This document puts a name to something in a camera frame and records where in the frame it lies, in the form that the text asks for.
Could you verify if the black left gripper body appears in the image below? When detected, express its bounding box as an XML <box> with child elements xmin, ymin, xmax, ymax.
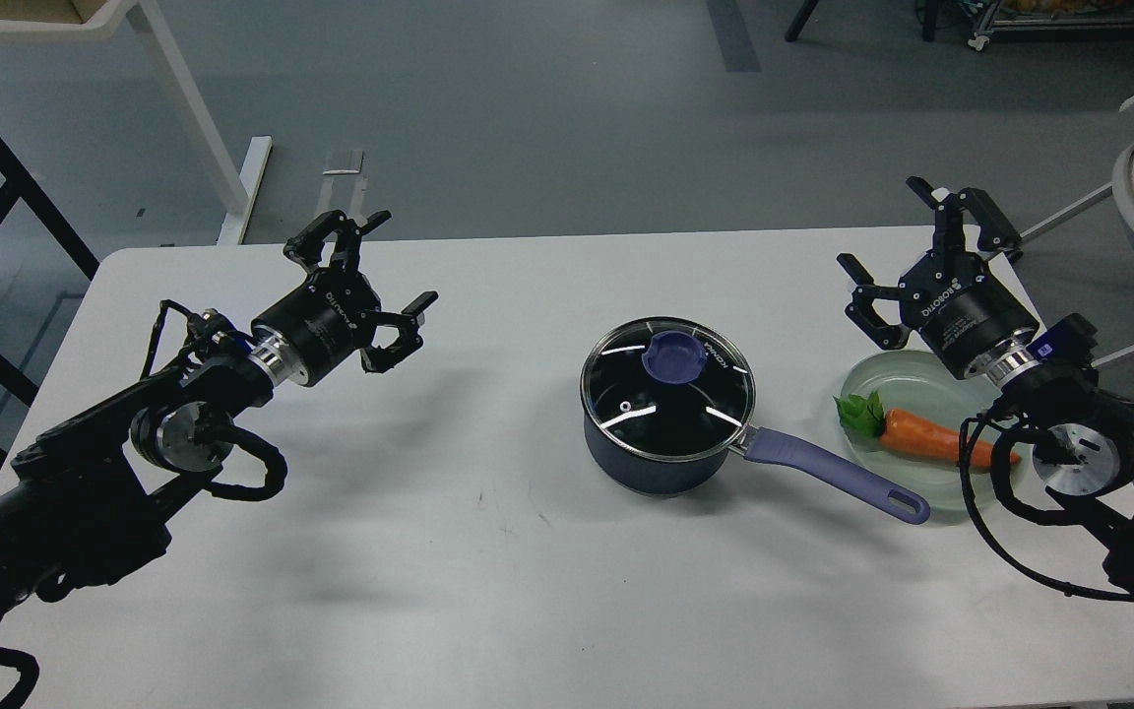
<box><xmin>252</xmin><ymin>268</ymin><xmax>382</xmax><ymax>387</ymax></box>

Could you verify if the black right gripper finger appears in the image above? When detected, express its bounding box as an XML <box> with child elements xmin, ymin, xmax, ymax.
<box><xmin>836</xmin><ymin>254</ymin><xmax>914</xmax><ymax>351</ymax></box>
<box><xmin>906</xmin><ymin>176</ymin><xmax>1022</xmax><ymax>262</ymax></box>

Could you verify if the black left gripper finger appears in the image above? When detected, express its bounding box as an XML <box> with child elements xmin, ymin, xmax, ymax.
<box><xmin>359</xmin><ymin>290</ymin><xmax>438</xmax><ymax>373</ymax></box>
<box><xmin>284</xmin><ymin>210</ymin><xmax>392</xmax><ymax>277</ymax></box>

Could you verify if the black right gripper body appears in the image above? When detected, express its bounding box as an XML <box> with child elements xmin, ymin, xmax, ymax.
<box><xmin>900</xmin><ymin>250</ymin><xmax>1040</xmax><ymax>380</ymax></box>

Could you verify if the blue saucepan purple handle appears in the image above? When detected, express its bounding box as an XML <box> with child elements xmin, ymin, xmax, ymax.
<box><xmin>582</xmin><ymin>335</ymin><xmax>932</xmax><ymax>526</ymax></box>

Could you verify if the glass pot lid purple knob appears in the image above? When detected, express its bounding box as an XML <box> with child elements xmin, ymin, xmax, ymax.
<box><xmin>579</xmin><ymin>316</ymin><xmax>758</xmax><ymax>461</ymax></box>

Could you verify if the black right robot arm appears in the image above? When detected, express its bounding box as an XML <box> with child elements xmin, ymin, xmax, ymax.
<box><xmin>837</xmin><ymin>176</ymin><xmax>1134</xmax><ymax>604</ymax></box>

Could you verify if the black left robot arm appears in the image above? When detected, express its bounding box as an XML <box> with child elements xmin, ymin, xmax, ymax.
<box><xmin>0</xmin><ymin>210</ymin><xmax>437</xmax><ymax>708</ymax></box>

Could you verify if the pale green glass plate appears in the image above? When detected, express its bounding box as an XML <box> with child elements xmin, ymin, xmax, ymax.
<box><xmin>839</xmin><ymin>351</ymin><xmax>996</xmax><ymax>513</ymax></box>

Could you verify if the orange toy carrot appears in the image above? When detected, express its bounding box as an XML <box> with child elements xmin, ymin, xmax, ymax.
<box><xmin>833</xmin><ymin>390</ymin><xmax>1022</xmax><ymax>469</ymax></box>

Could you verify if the metal wheeled cart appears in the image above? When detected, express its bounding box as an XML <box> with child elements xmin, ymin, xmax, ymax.
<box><xmin>913</xmin><ymin>1</ymin><xmax>1134</xmax><ymax>52</ymax></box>

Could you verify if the white table frame leg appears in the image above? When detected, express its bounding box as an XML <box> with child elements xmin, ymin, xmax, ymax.
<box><xmin>0</xmin><ymin>1</ymin><xmax>272</xmax><ymax>246</ymax></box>

